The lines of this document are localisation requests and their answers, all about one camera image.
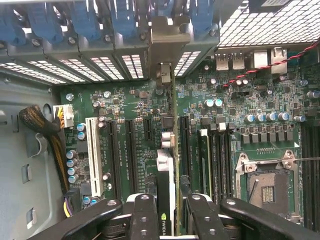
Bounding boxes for black RAM slot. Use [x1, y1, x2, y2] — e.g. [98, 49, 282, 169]
[218, 129, 227, 200]
[211, 129, 220, 198]
[225, 128, 233, 200]

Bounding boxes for long black expansion slot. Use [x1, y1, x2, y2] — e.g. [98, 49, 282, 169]
[124, 119, 139, 195]
[179, 115, 191, 180]
[106, 119, 123, 202]

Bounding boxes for CPU socket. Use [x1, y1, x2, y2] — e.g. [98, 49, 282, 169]
[234, 149, 302, 222]

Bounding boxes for white PCI expansion slot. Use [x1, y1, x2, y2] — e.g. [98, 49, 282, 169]
[84, 116, 105, 198]

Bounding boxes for short black expansion slot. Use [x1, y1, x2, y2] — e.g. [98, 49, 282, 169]
[142, 117, 154, 141]

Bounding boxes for green motherboard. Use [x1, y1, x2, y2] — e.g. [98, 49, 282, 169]
[58, 47, 320, 240]

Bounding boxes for silver locking lever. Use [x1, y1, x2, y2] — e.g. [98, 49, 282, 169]
[243, 156, 320, 167]

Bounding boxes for white power connector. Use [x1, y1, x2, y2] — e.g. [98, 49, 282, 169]
[52, 103, 75, 130]

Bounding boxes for black open PC case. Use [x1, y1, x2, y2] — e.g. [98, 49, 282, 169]
[0, 0, 320, 240]

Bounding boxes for perforated silver slot cover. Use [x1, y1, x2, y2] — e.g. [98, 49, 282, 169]
[121, 54, 145, 80]
[89, 56, 125, 81]
[58, 58, 106, 82]
[174, 51, 201, 77]

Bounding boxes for silver USB port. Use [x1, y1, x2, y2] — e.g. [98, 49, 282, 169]
[231, 51, 245, 71]
[215, 51, 230, 71]

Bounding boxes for silver rear port block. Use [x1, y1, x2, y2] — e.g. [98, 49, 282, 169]
[252, 49, 270, 69]

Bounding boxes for silver ethernet port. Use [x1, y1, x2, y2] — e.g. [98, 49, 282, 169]
[270, 46, 288, 75]

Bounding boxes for blue slot clip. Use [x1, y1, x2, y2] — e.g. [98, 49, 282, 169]
[71, 2, 105, 42]
[191, 0, 217, 36]
[26, 2, 65, 45]
[109, 0, 140, 41]
[0, 4, 27, 47]

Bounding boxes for black connector purple yellow wires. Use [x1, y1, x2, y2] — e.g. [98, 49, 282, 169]
[62, 187, 83, 221]

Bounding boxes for braided yellow black wires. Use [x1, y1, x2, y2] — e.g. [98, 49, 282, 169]
[18, 103, 72, 195]

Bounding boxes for red black twisted wire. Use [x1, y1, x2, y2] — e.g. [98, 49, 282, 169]
[221, 39, 320, 89]

